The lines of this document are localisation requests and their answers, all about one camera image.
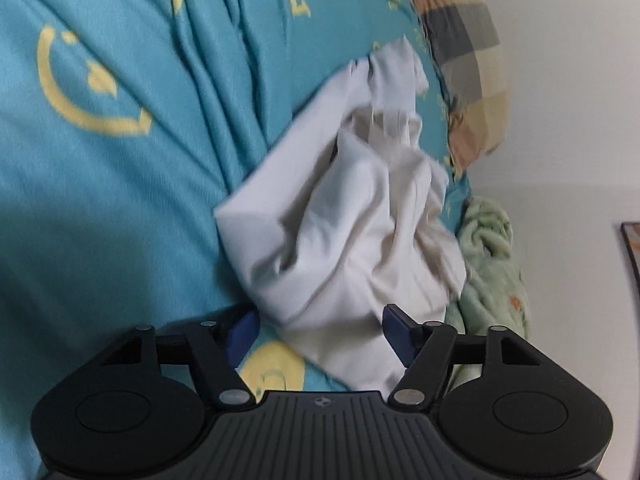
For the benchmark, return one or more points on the framed picture edge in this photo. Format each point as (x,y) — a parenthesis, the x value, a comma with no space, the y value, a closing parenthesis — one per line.
(631,235)

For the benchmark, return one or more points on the green fleece blanket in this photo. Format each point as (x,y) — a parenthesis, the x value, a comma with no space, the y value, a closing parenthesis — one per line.
(494,292)

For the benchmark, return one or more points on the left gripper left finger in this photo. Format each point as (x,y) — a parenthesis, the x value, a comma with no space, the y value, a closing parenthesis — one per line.
(147,400)

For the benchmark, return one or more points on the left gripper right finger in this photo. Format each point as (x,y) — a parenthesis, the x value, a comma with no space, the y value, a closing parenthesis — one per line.
(499,403)

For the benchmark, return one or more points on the checkered pillow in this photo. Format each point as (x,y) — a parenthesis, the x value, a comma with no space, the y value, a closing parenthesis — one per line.
(468,56)

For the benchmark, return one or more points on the white t-shirt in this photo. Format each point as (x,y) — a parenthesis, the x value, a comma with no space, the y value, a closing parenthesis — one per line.
(342,219)

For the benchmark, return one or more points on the teal patterned bed sheet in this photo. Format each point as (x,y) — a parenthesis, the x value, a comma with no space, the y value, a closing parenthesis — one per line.
(124,123)

